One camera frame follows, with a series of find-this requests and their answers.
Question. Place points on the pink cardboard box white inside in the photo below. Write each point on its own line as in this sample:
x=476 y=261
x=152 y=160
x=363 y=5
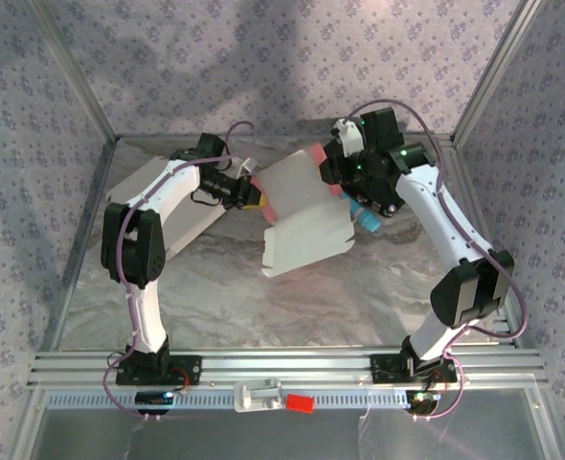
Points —
x=306 y=235

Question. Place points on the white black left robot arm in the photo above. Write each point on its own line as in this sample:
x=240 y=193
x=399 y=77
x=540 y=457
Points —
x=177 y=187

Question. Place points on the cyan cylindrical tube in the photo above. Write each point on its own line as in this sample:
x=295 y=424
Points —
x=366 y=218

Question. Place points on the small red block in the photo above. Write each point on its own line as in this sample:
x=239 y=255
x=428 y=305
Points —
x=300 y=403

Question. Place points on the black electronics module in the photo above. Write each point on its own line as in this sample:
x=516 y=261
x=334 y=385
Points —
x=151 y=400
x=423 y=405

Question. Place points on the grey metal panel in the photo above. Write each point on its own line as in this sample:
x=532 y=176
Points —
x=282 y=436

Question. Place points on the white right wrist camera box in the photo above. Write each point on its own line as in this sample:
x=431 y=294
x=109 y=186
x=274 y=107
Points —
x=352 y=141

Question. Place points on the aluminium side rail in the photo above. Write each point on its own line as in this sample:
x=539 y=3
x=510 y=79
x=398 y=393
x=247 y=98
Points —
x=79 y=239
x=471 y=201

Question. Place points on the aluminium frame post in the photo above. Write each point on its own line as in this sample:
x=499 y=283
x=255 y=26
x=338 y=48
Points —
x=494 y=72
x=75 y=72

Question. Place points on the long aluminium mounting rail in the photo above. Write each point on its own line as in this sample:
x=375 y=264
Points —
x=287 y=366

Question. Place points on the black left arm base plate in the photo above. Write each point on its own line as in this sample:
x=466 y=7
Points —
x=189 y=371

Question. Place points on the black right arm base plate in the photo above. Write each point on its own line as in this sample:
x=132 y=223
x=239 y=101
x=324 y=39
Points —
x=385 y=371

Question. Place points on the white plastic bracket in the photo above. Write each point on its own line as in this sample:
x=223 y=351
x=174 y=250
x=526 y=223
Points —
x=256 y=397

